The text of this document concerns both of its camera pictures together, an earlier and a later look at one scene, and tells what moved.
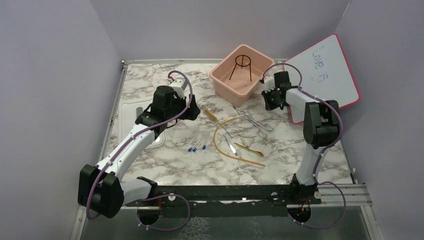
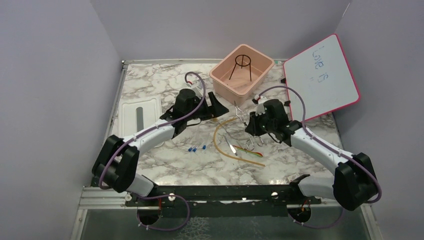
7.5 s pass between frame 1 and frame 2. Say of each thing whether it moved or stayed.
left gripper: moved
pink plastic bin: stayed
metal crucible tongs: moved
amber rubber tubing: stayed
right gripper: moved
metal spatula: stayed
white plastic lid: stayed
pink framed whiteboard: stayed
